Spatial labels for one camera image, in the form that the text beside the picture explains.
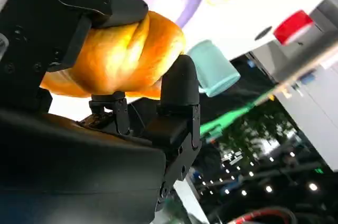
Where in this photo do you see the red and black cable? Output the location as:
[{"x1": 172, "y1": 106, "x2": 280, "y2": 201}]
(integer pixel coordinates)
[{"x1": 233, "y1": 206, "x2": 298, "y2": 224}]

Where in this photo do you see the red box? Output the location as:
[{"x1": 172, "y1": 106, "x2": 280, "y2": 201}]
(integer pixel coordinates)
[{"x1": 273, "y1": 10, "x2": 315, "y2": 45}]

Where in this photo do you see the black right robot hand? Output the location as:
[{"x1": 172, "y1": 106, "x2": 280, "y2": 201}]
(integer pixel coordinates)
[{"x1": 0, "y1": 0, "x2": 202, "y2": 224}]

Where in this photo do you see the black table cable hole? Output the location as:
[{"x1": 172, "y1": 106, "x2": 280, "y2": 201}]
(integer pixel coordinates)
[{"x1": 254, "y1": 26, "x2": 273, "y2": 41}]

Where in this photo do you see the orange and white bread roll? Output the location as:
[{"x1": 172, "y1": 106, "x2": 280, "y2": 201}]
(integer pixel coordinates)
[{"x1": 39, "y1": 11, "x2": 186, "y2": 100}]

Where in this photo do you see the pale green mug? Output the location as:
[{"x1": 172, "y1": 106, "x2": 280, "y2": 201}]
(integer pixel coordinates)
[{"x1": 186, "y1": 39, "x2": 241, "y2": 98}]

